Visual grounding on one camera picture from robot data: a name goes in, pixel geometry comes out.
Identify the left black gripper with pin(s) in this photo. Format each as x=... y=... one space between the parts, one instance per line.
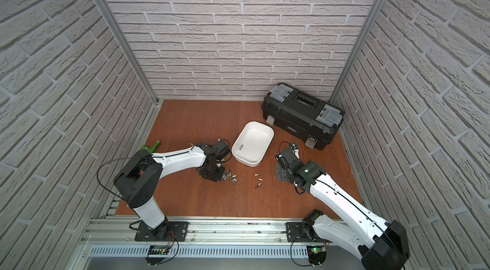
x=210 y=170

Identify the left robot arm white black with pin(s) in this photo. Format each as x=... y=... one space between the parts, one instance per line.
x=138 y=179

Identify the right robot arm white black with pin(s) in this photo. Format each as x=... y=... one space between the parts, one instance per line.
x=377 y=243

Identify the white rectangular storage box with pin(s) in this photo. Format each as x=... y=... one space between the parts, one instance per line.
x=256 y=138

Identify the pile of silver bits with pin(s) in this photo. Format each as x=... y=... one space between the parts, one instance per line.
x=229 y=176

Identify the black plastic toolbox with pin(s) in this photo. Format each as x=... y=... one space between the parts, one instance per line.
x=312 y=120

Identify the green toy drill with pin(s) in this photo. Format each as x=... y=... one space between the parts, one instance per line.
x=151 y=149

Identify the right controller board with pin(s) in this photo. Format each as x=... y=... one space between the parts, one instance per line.
x=316 y=255

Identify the controller board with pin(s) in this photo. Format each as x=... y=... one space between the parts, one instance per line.
x=158 y=254
x=316 y=255

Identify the left controller board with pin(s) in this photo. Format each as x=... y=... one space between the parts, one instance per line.
x=158 y=254

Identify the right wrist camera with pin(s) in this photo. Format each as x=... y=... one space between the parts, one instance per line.
x=295 y=149

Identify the aluminium mounting rail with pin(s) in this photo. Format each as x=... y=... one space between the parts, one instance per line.
x=223 y=230

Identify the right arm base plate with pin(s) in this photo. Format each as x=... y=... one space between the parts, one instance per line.
x=296 y=232

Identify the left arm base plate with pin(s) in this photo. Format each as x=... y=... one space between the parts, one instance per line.
x=165 y=232

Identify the right aluminium corner post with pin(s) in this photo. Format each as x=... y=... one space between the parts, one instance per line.
x=362 y=37

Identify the aluminium corner post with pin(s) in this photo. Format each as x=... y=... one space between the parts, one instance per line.
x=120 y=37
x=362 y=37

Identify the left aluminium corner post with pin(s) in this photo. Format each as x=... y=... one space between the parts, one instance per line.
x=120 y=37

